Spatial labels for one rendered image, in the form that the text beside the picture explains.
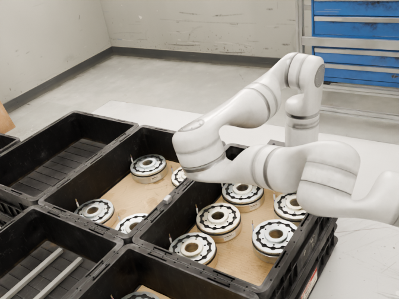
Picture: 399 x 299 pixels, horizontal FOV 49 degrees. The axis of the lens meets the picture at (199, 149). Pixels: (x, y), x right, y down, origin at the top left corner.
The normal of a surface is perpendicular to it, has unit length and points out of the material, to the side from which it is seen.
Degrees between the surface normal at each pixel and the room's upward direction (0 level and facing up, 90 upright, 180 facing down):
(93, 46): 90
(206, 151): 75
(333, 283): 0
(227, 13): 90
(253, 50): 90
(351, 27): 90
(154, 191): 0
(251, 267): 0
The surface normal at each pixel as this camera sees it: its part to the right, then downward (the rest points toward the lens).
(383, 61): -0.52, 0.51
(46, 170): -0.14, -0.84
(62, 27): 0.84, 0.18
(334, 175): -0.13, -0.14
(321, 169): -0.51, -0.25
